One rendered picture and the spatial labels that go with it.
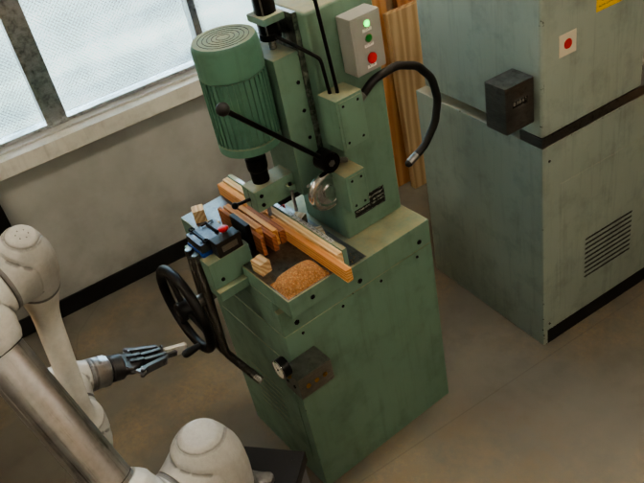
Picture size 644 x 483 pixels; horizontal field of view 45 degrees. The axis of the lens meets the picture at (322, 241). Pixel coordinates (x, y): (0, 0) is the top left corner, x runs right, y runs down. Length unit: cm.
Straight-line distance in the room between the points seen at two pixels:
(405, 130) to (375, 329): 157
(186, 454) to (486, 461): 127
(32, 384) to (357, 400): 123
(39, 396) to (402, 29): 251
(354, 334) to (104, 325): 157
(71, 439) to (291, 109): 100
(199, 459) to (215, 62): 94
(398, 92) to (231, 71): 186
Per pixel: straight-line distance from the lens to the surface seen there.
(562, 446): 279
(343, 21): 205
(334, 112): 205
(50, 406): 168
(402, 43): 366
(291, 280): 205
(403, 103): 375
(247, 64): 197
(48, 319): 186
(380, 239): 234
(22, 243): 164
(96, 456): 172
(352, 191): 215
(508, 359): 304
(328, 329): 231
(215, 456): 177
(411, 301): 251
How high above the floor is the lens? 221
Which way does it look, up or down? 36 degrees down
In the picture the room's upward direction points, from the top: 13 degrees counter-clockwise
